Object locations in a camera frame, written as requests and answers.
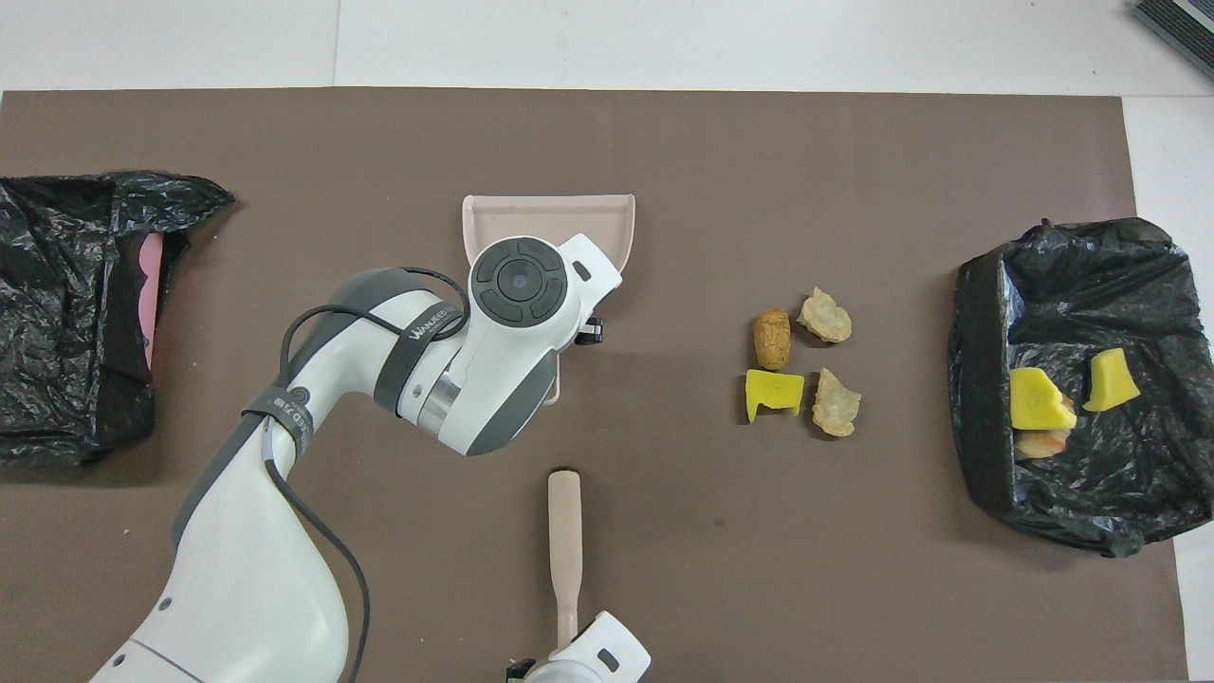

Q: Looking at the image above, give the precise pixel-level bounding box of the black bag lined bin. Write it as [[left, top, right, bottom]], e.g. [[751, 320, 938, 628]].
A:
[[948, 217, 1214, 559]]

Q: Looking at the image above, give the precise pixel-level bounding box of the black trash bag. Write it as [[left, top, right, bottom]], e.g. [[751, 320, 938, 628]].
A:
[[0, 171, 235, 468]]

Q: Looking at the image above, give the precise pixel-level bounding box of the pink bin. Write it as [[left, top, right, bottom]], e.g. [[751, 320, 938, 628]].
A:
[[138, 234, 165, 371]]

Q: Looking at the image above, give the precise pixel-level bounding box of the yellow sponge wedge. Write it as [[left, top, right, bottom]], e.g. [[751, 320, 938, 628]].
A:
[[1083, 347, 1142, 413]]

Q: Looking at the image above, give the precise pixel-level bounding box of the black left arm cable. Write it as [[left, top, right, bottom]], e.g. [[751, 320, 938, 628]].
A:
[[264, 268, 470, 683]]

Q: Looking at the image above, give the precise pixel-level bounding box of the beige sponge chunk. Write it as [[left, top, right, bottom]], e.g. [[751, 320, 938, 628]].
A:
[[1017, 398, 1076, 461], [812, 367, 863, 438], [797, 287, 853, 344]]

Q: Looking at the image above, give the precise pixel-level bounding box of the notched yellow sponge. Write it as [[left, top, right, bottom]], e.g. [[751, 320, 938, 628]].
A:
[[745, 369, 805, 424]]

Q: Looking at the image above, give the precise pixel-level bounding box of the dark ribbed panel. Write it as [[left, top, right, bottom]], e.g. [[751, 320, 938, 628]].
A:
[[1131, 0, 1214, 82]]

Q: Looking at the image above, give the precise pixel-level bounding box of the brown sponge chunk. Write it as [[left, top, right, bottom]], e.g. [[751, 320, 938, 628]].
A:
[[754, 309, 792, 372]]

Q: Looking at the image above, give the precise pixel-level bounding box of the brown table mat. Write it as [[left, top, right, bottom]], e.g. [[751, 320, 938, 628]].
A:
[[0, 88, 1188, 683]]

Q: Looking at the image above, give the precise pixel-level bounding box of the beige plastic dustpan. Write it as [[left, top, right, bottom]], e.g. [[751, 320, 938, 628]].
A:
[[462, 194, 636, 407]]

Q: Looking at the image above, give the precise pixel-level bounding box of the yellow and green sponge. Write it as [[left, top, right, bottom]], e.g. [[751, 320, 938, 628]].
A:
[[1010, 367, 1078, 431]]

